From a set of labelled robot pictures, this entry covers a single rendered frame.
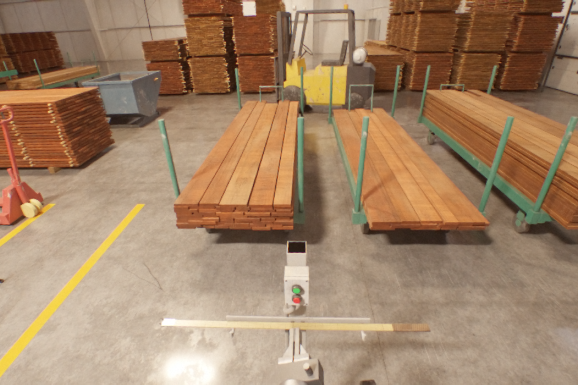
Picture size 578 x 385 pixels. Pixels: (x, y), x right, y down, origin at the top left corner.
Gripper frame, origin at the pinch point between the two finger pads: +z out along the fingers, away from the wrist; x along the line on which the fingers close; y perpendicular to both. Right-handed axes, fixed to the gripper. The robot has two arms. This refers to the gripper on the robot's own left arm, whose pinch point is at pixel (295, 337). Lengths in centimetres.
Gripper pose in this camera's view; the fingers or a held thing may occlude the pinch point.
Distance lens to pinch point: 88.9
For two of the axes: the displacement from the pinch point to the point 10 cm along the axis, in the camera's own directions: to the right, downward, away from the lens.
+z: 0.4, -4.9, 8.7
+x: -9.4, 2.6, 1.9
